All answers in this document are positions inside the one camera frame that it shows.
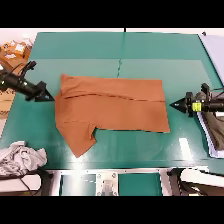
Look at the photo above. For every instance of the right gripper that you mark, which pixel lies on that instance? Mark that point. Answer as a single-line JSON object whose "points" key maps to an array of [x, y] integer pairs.
{"points": [[195, 106]]}

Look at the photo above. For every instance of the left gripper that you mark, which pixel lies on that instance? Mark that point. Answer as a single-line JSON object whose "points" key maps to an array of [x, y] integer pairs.
{"points": [[35, 90]]}

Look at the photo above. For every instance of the orange-brown T-shirt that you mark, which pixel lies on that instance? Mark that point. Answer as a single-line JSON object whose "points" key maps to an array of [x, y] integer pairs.
{"points": [[113, 106]]}

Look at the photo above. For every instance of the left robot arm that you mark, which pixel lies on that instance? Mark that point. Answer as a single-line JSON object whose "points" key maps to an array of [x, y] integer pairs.
{"points": [[15, 82]]}

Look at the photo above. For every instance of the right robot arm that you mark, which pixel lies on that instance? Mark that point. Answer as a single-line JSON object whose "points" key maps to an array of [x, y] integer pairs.
{"points": [[213, 106]]}

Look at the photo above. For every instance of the brown garment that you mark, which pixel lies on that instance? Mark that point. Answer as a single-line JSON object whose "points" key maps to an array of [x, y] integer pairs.
{"points": [[216, 130]]}

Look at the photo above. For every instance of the heap of orange clothes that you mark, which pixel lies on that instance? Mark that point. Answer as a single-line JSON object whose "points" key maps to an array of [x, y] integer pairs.
{"points": [[15, 51]]}

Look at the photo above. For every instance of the pale lilac cloth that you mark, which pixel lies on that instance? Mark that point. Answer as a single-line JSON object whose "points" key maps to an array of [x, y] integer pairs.
{"points": [[215, 53]]}

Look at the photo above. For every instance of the grey garment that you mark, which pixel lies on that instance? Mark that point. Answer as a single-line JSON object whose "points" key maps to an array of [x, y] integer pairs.
{"points": [[20, 158]]}

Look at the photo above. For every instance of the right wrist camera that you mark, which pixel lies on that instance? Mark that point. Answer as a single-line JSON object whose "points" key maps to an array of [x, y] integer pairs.
{"points": [[205, 91]]}

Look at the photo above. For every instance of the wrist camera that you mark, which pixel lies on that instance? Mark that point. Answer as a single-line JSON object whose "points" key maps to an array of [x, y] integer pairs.
{"points": [[29, 68], [205, 91]]}

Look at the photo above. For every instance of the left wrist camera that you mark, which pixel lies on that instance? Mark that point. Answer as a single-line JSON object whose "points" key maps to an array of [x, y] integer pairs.
{"points": [[29, 68]]}

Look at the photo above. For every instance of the silver frame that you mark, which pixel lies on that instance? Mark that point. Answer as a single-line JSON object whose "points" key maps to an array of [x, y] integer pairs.
{"points": [[106, 181]]}

